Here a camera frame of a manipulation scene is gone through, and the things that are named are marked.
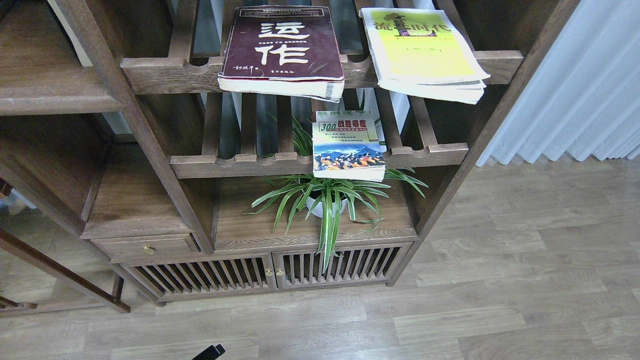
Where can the brass drawer knob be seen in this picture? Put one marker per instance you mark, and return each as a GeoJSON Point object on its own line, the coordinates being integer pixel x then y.
{"type": "Point", "coordinates": [148, 249]}

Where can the dark red book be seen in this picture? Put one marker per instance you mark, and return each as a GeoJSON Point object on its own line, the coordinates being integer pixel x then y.
{"type": "Point", "coordinates": [283, 50]}

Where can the dark wooden bookshelf unit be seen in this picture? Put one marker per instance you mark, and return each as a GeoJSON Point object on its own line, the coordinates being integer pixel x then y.
{"type": "Point", "coordinates": [113, 124]}

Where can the white plant pot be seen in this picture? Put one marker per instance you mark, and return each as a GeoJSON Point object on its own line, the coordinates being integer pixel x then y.
{"type": "Point", "coordinates": [315, 205]}

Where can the green spider plant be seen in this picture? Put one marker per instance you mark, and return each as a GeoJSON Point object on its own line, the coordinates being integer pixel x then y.
{"type": "Point", "coordinates": [292, 191]}

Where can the yellow green book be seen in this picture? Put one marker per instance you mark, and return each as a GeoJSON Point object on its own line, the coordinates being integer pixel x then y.
{"type": "Point", "coordinates": [419, 52]}

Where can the colourful 300 paperback book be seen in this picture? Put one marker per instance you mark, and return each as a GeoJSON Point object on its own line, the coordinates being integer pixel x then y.
{"type": "Point", "coordinates": [346, 146]}

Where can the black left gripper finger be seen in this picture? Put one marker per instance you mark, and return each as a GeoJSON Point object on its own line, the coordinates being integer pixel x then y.
{"type": "Point", "coordinates": [212, 352]}

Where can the white pleated curtain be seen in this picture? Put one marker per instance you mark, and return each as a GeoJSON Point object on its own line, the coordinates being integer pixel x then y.
{"type": "Point", "coordinates": [584, 99]}

